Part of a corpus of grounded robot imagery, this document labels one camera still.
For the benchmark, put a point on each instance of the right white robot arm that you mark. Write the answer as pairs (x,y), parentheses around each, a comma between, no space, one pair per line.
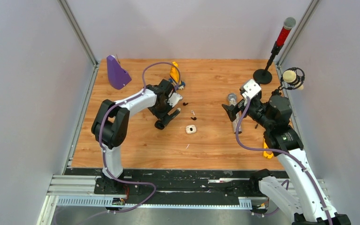
(311,206)

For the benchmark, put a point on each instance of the glitter silver microphone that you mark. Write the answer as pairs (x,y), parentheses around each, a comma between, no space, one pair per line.
(232,99)

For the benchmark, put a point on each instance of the red microphone on stand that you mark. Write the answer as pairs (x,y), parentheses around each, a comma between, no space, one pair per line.
(263,76)

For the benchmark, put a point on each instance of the black earbud charging case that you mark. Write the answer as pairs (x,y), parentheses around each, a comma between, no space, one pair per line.
(159,125)

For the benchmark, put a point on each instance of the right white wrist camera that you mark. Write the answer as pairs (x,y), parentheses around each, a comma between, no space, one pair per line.
(250,89)

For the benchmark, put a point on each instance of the purple plastic wedge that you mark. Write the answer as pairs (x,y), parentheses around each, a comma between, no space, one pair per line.
(117,76)

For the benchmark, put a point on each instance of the yellow plastic handle tool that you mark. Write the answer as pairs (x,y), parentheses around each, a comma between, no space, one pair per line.
(267,154)

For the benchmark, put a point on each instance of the beige microphone shock mount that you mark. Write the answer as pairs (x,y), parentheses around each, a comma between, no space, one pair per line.
(292,79)

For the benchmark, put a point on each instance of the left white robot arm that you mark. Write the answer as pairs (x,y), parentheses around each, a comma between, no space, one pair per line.
(110,126)

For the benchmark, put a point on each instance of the yellow blue toy car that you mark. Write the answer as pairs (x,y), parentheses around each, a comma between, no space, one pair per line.
(175,78)

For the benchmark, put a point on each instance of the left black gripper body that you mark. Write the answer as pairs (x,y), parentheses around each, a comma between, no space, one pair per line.
(160,111)

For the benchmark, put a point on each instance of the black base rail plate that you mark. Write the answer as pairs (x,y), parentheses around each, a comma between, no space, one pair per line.
(177,187)

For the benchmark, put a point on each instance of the white earbud charging case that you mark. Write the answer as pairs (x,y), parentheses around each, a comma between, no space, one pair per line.
(190,129)

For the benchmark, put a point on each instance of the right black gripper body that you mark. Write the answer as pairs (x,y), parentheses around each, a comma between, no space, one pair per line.
(255,111)

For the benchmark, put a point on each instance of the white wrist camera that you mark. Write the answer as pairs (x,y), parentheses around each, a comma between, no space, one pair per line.
(174,99)
(250,89)

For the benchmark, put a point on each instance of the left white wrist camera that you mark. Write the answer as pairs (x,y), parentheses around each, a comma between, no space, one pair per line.
(174,99)

